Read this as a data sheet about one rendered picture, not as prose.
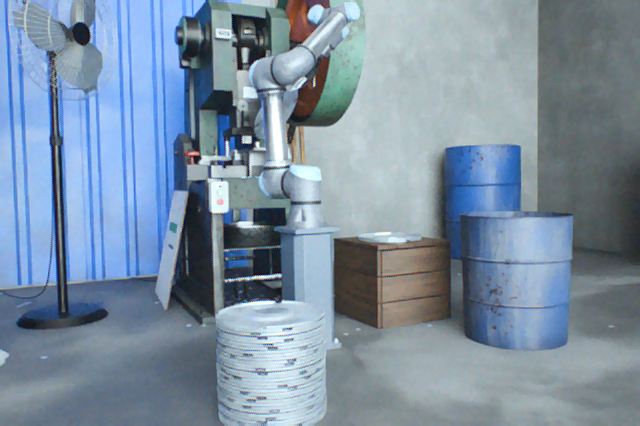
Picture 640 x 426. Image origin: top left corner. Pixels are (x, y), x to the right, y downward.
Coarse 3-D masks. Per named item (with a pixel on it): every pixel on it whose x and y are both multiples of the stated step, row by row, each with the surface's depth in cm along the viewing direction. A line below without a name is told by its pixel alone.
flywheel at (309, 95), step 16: (288, 0) 304; (304, 0) 294; (320, 0) 277; (288, 16) 306; (304, 16) 296; (304, 32) 296; (320, 80) 280; (304, 96) 299; (320, 96) 274; (304, 112) 291
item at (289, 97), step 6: (288, 90) 242; (294, 90) 247; (288, 96) 245; (294, 96) 250; (288, 102) 249; (294, 102) 255; (288, 108) 253; (258, 114) 234; (288, 114) 257; (258, 120) 237; (258, 126) 240; (258, 132) 244; (264, 138) 253
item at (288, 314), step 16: (240, 304) 157; (256, 304) 159; (272, 304) 159; (288, 304) 158; (304, 304) 158; (224, 320) 141; (240, 320) 141; (256, 320) 140; (272, 320) 140; (288, 320) 140; (304, 320) 140
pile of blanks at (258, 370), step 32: (320, 320) 141; (224, 352) 137; (256, 352) 132; (288, 352) 136; (320, 352) 141; (224, 384) 138; (256, 384) 133; (288, 384) 134; (320, 384) 141; (224, 416) 139; (256, 416) 134; (288, 416) 134; (320, 416) 141
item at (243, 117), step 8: (240, 72) 266; (248, 72) 268; (240, 80) 266; (248, 80) 268; (240, 88) 266; (248, 88) 268; (240, 96) 267; (248, 96) 268; (256, 96) 270; (240, 104) 266; (248, 104) 269; (256, 104) 270; (232, 112) 271; (240, 112) 267; (248, 112) 266; (256, 112) 267; (232, 120) 272; (240, 120) 267; (248, 120) 265; (240, 128) 268; (248, 128) 269
